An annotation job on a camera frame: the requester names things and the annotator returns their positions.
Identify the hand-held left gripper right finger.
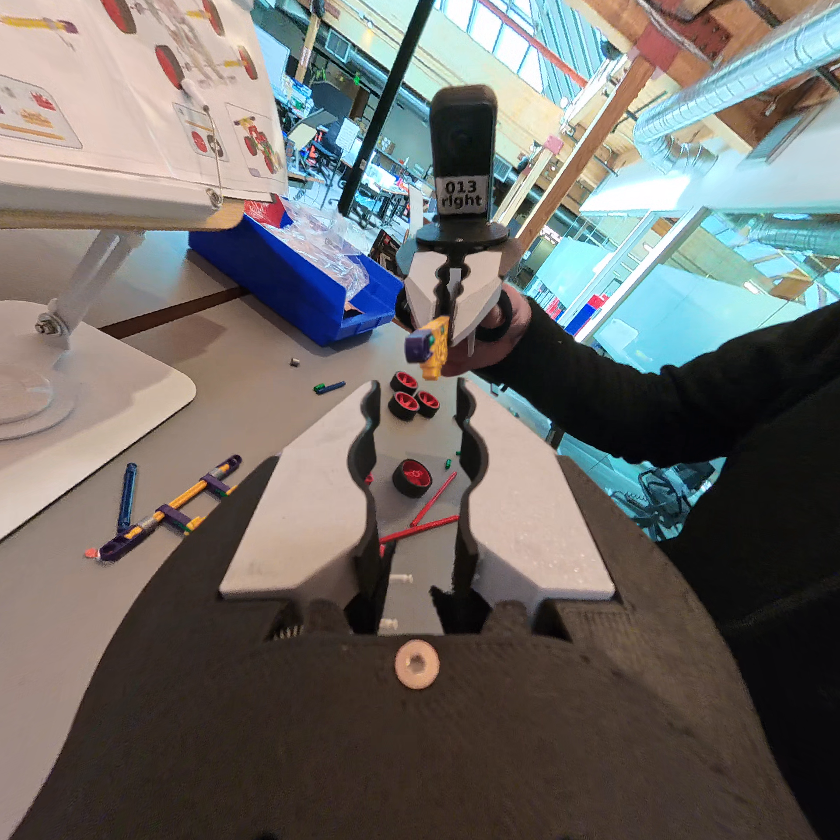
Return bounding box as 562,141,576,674
451,378,616,635

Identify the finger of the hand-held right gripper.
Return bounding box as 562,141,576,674
451,251,508,347
402,251,452,330

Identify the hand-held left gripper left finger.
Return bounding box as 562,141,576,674
218,379,383,632

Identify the yellow connector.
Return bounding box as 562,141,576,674
420,316,454,382

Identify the person's right forearm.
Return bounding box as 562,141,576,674
472,298,840,470

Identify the person's right hand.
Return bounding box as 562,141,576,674
441,282,532,378

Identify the black pole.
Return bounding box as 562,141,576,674
338,0,437,217

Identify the clear plastic bag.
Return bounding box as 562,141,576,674
246,197,371,296

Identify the blue storage bin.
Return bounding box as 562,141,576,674
188,197,404,347

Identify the white document stand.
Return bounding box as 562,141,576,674
0,177,290,542

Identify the instruction sheet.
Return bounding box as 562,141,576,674
0,0,290,204

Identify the wooden support post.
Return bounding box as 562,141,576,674
512,56,657,250

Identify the silver ventilation duct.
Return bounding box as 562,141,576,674
633,0,840,175

